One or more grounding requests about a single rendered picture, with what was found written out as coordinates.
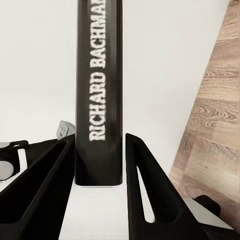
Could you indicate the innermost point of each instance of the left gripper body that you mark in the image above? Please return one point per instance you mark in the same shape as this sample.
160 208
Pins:
47 144

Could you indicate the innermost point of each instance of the hardback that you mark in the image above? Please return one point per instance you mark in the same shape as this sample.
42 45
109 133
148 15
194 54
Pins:
98 160

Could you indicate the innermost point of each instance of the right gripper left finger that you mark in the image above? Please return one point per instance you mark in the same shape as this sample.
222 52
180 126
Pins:
33 206

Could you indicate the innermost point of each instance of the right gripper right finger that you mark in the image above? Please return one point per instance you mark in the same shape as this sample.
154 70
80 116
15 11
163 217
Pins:
173 220

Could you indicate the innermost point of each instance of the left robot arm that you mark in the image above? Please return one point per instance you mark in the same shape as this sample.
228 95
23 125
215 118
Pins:
9 156

